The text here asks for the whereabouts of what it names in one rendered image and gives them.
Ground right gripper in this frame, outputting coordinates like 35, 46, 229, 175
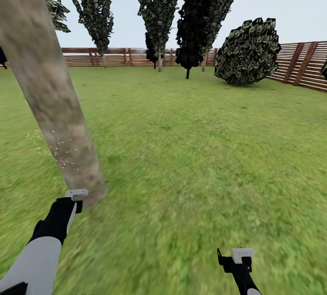
218, 254, 252, 279

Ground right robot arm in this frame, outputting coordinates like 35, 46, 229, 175
218, 247, 262, 295

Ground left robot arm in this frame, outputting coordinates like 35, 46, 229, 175
0, 189, 89, 295

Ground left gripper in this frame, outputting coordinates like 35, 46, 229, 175
76, 201, 83, 214

